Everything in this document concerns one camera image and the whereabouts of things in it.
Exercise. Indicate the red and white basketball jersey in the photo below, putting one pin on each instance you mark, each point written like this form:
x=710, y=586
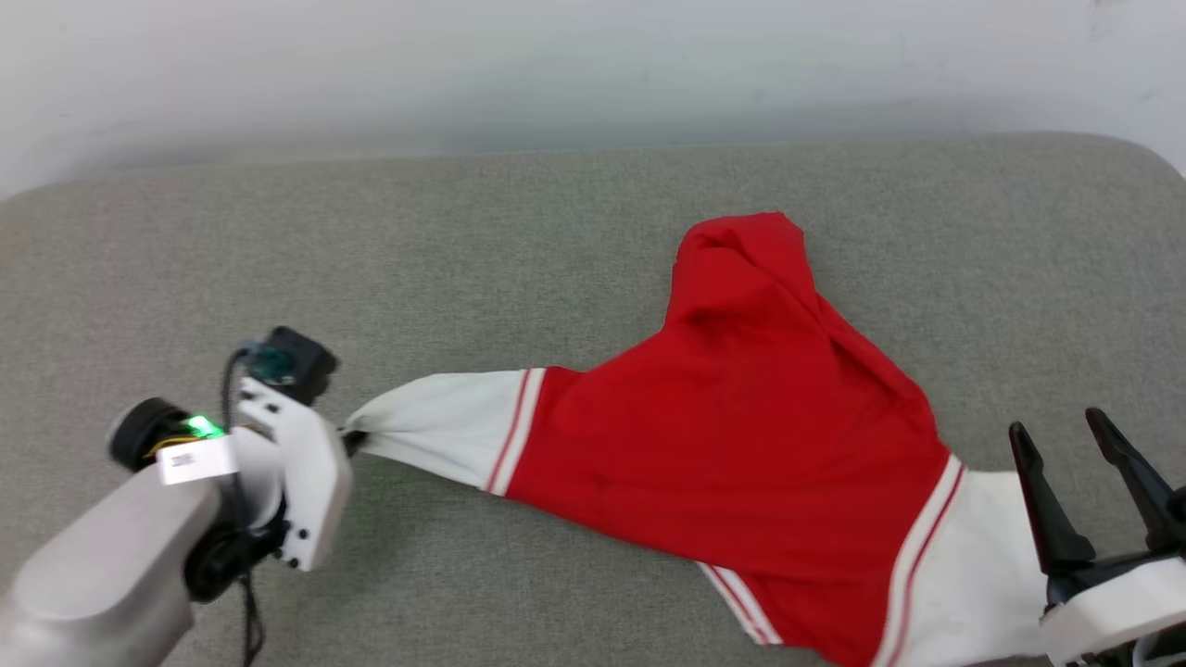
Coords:
x=741, y=445

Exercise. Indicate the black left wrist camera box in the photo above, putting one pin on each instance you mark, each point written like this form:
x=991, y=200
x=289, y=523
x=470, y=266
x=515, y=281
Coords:
x=301, y=361

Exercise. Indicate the teal left camera connector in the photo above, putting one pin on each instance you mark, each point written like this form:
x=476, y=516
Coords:
x=271, y=364

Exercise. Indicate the white paper label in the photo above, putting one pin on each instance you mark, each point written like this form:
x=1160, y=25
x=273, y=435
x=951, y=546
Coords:
x=196, y=460

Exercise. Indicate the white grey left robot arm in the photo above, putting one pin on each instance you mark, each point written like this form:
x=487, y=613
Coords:
x=93, y=574

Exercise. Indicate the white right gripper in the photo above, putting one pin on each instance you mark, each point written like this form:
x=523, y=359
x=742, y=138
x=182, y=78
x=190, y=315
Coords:
x=1112, y=611

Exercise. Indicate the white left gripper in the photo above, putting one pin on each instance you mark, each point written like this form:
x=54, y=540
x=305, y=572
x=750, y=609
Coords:
x=315, y=482

